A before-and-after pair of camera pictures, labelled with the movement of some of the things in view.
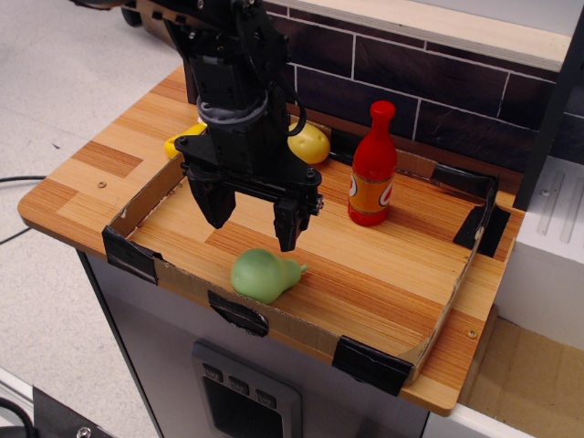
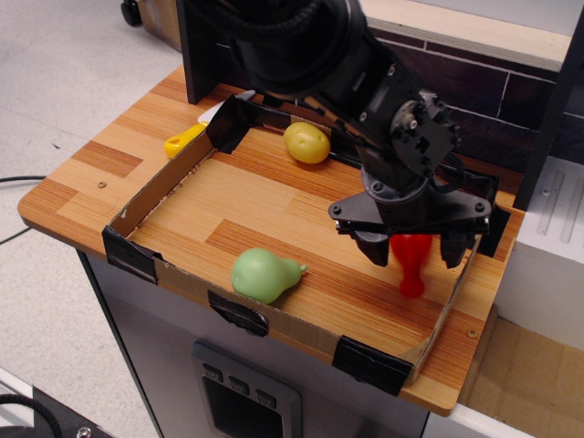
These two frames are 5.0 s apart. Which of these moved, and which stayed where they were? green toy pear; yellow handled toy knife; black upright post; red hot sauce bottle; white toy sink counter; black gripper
Moved: red hot sauce bottle; black gripper
Stayed: white toy sink counter; green toy pear; black upright post; yellow handled toy knife
